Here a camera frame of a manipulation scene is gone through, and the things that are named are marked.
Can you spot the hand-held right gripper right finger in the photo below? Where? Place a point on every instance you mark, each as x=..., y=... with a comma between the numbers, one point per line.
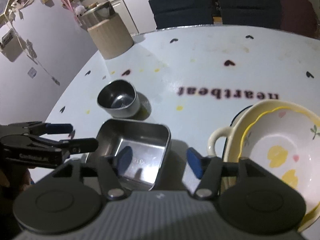
x=195, y=163

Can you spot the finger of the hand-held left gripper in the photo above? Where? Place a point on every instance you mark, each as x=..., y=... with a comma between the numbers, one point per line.
x=58, y=128
x=82, y=144

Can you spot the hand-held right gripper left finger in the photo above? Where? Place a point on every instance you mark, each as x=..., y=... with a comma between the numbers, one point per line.
x=125, y=159

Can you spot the stainless steel food container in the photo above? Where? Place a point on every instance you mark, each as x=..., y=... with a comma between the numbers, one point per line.
x=147, y=155

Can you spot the small heart-shaped steel bowl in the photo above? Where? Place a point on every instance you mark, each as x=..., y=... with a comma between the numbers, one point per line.
x=115, y=97

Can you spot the white plate with dark rim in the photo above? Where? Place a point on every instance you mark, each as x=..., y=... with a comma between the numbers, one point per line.
x=239, y=115

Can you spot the floral scalloped ceramic bowl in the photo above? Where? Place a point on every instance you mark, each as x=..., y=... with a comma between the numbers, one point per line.
x=275, y=140

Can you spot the wooden trash bin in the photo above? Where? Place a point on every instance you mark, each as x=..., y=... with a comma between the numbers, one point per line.
x=110, y=40

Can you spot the white lower kitchen cabinets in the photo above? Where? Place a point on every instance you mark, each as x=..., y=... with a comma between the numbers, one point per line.
x=125, y=12

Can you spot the dark blue chair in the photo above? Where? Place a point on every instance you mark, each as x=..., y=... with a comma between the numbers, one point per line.
x=180, y=7
x=250, y=7

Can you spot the black chalkboard sign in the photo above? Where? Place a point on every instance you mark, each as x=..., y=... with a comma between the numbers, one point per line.
x=215, y=1

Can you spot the maroon chair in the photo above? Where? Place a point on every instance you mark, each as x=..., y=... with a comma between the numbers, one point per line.
x=297, y=15

